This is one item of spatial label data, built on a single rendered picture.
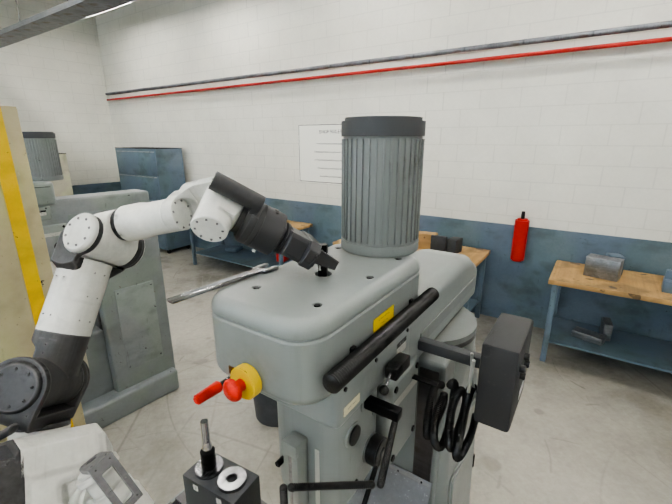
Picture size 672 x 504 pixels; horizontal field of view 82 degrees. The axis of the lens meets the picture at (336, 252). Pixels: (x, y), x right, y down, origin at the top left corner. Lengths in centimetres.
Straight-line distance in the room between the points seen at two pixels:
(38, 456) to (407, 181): 85
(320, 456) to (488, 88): 452
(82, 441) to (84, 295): 26
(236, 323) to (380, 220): 41
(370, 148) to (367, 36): 484
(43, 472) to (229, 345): 34
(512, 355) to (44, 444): 89
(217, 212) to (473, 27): 467
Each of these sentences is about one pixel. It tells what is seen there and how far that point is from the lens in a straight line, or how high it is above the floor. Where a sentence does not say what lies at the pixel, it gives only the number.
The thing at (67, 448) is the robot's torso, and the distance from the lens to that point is 87.
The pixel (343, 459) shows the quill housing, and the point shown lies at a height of 150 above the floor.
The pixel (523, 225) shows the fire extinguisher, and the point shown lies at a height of 124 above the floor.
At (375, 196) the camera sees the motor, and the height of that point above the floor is 204.
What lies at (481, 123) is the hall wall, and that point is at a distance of 498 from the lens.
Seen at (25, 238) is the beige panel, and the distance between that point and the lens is 230.
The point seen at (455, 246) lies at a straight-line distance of 465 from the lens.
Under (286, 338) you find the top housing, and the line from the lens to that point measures 62.
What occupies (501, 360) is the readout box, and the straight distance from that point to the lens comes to 95.
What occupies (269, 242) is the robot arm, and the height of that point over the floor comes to 198.
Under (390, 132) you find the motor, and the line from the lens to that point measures 88.
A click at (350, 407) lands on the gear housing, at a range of 80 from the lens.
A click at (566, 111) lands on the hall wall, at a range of 484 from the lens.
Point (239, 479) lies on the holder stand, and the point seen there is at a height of 114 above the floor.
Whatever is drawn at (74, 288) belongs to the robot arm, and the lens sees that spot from 87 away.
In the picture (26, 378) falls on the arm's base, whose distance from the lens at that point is 84.
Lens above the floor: 216
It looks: 16 degrees down
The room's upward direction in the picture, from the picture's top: straight up
